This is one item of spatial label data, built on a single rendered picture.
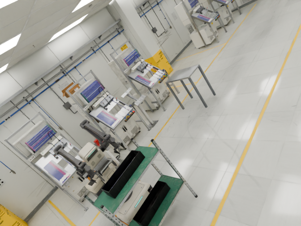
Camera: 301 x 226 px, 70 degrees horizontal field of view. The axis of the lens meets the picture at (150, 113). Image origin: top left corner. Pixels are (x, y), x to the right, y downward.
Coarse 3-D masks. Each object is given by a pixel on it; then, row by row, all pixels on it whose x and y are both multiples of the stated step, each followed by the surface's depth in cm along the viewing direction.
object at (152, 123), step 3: (141, 108) 515; (141, 111) 521; (144, 111) 520; (144, 114) 523; (147, 114) 526; (147, 117) 525; (150, 120) 531; (156, 120) 540; (150, 123) 536; (153, 123) 536; (150, 126) 531; (153, 126) 523
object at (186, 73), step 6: (192, 66) 454; (198, 66) 440; (174, 72) 493; (180, 72) 469; (186, 72) 446; (192, 72) 428; (168, 78) 482; (174, 78) 459; (180, 78) 439; (186, 78) 427; (204, 78) 455; (168, 84) 477; (192, 84) 428; (210, 84) 461; (186, 90) 514; (174, 96) 490; (192, 96) 523; (180, 102) 496; (204, 102) 446
